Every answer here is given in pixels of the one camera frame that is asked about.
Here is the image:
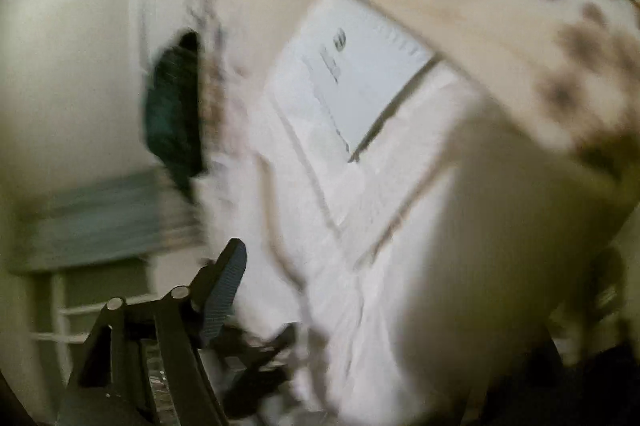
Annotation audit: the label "dark green garment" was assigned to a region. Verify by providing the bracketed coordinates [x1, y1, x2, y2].
[142, 30, 205, 204]

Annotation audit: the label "grey-green striped curtain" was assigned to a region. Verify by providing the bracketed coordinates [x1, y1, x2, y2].
[6, 168, 204, 276]

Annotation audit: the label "white wardrobe door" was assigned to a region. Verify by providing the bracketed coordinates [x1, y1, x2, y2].
[128, 0, 198, 79]

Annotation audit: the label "white pants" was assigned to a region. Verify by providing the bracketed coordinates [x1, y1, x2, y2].
[198, 0, 639, 425]

